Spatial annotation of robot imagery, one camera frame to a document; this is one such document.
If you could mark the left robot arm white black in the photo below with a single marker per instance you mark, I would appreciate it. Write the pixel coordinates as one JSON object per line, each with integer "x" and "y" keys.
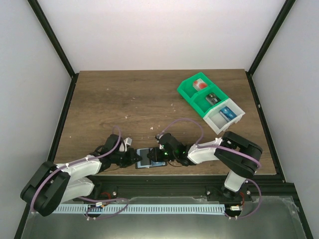
{"x": 53, "y": 184}

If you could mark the black card in bin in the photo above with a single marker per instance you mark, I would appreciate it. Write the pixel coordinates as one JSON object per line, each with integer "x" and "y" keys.
{"x": 212, "y": 99}

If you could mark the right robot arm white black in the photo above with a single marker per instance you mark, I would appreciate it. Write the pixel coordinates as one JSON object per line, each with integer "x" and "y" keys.
{"x": 240, "y": 155}

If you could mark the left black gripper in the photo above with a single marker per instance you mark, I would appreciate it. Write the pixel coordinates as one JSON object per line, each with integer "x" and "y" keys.
{"x": 132, "y": 154}

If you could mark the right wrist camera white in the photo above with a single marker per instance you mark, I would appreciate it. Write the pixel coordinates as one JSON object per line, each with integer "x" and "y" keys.
{"x": 158, "y": 139}

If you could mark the light blue slotted cable duct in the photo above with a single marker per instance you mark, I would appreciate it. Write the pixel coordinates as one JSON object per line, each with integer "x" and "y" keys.
{"x": 201, "y": 209}

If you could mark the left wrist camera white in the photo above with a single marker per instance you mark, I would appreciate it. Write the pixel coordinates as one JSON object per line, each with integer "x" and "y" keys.
{"x": 125, "y": 144}

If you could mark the red white card in bin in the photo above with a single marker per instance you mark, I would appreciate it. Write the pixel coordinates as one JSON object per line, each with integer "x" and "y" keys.
{"x": 199, "y": 84}

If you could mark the green white sorting bin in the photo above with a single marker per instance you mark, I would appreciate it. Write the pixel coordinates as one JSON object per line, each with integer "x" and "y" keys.
{"x": 209, "y": 113}

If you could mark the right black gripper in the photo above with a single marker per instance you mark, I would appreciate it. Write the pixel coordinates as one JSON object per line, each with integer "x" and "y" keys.
{"x": 155, "y": 156}

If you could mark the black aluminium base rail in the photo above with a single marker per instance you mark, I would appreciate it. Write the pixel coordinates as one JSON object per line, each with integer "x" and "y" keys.
{"x": 183, "y": 185}

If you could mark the blue card in bin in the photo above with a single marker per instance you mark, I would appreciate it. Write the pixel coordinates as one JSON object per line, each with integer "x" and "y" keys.
{"x": 227, "y": 114}

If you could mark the black card holder wallet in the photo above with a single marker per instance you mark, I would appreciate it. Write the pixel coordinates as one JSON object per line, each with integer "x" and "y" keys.
{"x": 146, "y": 162}

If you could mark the left black frame post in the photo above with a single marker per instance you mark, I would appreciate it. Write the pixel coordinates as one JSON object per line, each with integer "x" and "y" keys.
{"x": 39, "y": 13}

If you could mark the right black frame post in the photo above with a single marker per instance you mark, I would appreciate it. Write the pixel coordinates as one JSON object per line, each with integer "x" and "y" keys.
{"x": 283, "y": 13}

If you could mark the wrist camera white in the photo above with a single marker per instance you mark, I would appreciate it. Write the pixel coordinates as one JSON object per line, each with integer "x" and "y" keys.
{"x": 158, "y": 139}
{"x": 125, "y": 144}

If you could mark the black frame post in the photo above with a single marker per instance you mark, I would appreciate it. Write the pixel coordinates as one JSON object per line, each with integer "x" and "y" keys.
{"x": 283, "y": 13}
{"x": 39, "y": 13}

